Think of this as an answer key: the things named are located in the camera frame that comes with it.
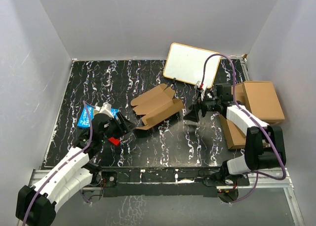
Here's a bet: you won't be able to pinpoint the blue treehouse book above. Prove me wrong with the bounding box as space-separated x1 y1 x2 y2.
77 105 119 128

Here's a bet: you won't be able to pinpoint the closed brown cardboard box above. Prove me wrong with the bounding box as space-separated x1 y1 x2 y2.
242 81 285 124

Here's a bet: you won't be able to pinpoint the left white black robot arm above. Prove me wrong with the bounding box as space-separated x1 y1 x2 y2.
15 113 135 226

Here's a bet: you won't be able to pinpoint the flat brown cardboard box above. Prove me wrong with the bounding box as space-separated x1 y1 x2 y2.
220 83 248 149

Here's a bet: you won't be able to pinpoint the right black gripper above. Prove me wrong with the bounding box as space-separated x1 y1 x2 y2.
183 91 221 122

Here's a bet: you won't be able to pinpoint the whiteboard with wooden frame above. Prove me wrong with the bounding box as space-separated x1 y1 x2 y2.
163 42 221 88

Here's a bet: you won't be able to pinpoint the small red block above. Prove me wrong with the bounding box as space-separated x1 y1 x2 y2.
108 137 120 146

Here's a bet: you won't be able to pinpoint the aluminium frame rail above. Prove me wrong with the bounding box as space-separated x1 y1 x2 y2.
28 169 304 226

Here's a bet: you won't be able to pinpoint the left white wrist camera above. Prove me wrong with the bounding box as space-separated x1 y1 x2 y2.
96 103 114 118

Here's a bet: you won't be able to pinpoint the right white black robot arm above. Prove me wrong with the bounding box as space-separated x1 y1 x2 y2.
184 81 286 185

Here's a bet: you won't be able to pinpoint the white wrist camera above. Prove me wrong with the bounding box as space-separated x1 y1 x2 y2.
96 103 114 118
195 81 207 100

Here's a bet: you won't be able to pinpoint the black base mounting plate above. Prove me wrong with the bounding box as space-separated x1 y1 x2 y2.
83 167 250 197

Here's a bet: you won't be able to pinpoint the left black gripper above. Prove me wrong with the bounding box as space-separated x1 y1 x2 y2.
100 112 136 142

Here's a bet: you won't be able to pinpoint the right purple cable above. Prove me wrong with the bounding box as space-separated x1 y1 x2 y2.
201 53 288 203

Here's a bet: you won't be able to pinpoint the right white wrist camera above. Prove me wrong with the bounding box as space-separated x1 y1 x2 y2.
195 81 207 100

